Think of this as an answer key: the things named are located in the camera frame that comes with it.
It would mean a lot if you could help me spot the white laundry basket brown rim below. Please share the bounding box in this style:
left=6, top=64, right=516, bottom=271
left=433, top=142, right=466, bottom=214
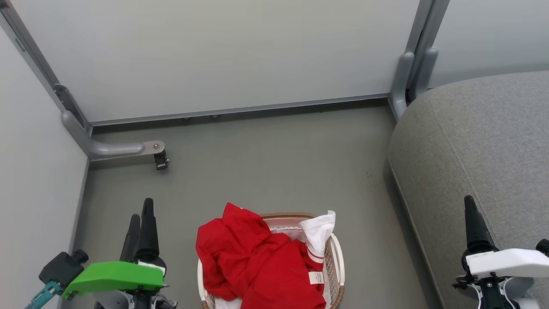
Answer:
left=197, top=212, right=346, bottom=309

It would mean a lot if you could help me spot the grey partition post base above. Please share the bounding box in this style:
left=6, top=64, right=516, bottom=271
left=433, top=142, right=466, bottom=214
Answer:
left=388, top=0, right=451, bottom=121

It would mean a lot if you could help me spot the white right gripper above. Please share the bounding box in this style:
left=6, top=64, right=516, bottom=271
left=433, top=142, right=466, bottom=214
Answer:
left=462, top=195, right=549, bottom=279

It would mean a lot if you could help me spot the grey partition post with foot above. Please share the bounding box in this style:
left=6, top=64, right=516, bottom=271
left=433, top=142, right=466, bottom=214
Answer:
left=0, top=0, right=166, bottom=162

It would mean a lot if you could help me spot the red jersey number 23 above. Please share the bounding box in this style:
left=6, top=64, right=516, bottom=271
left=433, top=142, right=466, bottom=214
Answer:
left=196, top=203, right=326, bottom=309

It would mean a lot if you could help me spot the teal left cable connector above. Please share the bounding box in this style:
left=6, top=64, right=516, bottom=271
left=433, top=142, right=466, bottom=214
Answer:
left=25, top=281, right=65, bottom=309

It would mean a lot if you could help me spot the white basket liner cloth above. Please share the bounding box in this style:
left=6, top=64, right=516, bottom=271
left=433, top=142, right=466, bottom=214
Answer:
left=267, top=217, right=319, bottom=242

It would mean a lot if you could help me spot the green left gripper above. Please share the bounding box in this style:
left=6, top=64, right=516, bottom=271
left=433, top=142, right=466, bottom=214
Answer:
left=62, top=198, right=167, bottom=301

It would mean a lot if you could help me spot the grey fabric sofa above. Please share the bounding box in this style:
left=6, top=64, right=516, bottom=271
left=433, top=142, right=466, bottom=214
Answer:
left=388, top=71, right=549, bottom=309

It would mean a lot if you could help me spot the red shorts white striped trim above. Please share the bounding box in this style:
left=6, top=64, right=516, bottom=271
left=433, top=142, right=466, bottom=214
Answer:
left=299, top=210, right=336, bottom=263

